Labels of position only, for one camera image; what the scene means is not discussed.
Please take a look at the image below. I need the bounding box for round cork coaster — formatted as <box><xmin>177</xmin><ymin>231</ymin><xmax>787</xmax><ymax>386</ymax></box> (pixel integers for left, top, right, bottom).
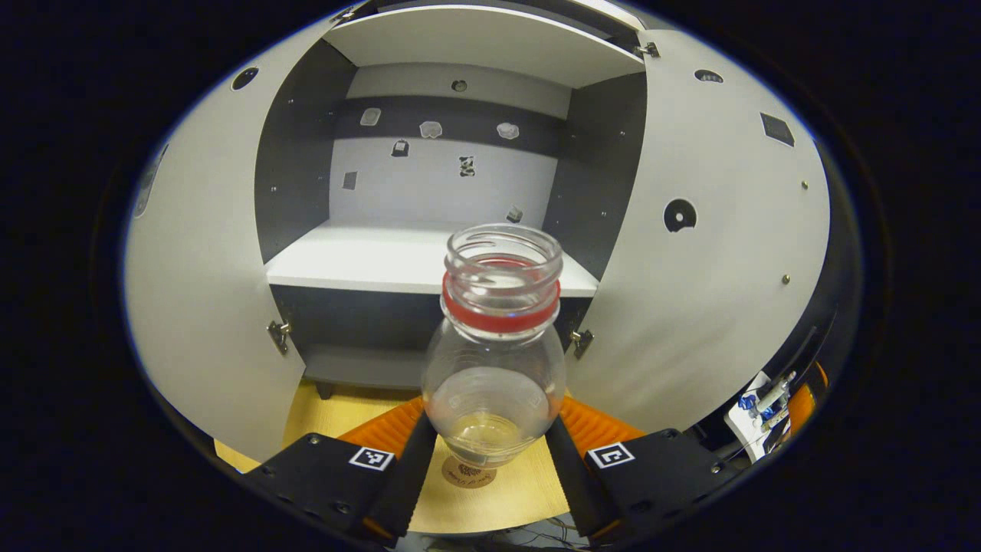
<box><xmin>441</xmin><ymin>456</ymin><xmax>497</xmax><ymax>489</ymax></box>

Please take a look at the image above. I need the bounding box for white and blue clutter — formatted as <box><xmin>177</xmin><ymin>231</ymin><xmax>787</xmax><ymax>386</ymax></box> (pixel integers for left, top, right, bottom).
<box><xmin>724</xmin><ymin>370</ymin><xmax>798</xmax><ymax>463</ymax></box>

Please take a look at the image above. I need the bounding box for white cabinet right door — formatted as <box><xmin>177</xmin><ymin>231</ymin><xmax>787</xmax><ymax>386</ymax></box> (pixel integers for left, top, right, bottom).
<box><xmin>567</xmin><ymin>29</ymin><xmax>832</xmax><ymax>434</ymax></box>

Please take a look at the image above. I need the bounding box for white cabinet left door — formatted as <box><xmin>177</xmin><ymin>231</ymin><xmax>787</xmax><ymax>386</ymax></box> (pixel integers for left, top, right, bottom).
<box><xmin>124</xmin><ymin>19</ymin><xmax>342</xmax><ymax>463</ymax></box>

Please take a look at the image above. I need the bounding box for clear plastic bottle red label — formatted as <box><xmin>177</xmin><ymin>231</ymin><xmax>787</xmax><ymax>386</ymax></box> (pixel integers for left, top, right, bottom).
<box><xmin>420</xmin><ymin>224</ymin><xmax>568</xmax><ymax>470</ymax></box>

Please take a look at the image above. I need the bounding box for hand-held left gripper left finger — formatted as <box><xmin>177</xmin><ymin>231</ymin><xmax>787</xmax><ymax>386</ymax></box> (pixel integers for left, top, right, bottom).
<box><xmin>241</xmin><ymin>395</ymin><xmax>439</xmax><ymax>547</ymax></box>

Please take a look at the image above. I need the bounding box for white cabinet door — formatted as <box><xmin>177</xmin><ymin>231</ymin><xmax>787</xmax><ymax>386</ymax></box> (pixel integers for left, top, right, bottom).
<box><xmin>567</xmin><ymin>29</ymin><xmax>832</xmax><ymax>434</ymax></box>
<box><xmin>124</xmin><ymin>19</ymin><xmax>342</xmax><ymax>463</ymax></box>

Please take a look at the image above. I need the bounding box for white and grey cabinet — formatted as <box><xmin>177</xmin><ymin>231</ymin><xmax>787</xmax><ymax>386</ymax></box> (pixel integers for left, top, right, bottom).
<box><xmin>253</xmin><ymin>0</ymin><xmax>648</xmax><ymax>401</ymax></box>

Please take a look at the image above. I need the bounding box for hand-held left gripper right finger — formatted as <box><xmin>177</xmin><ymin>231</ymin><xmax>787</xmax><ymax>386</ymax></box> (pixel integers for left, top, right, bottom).
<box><xmin>546</xmin><ymin>395</ymin><xmax>744</xmax><ymax>541</ymax></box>

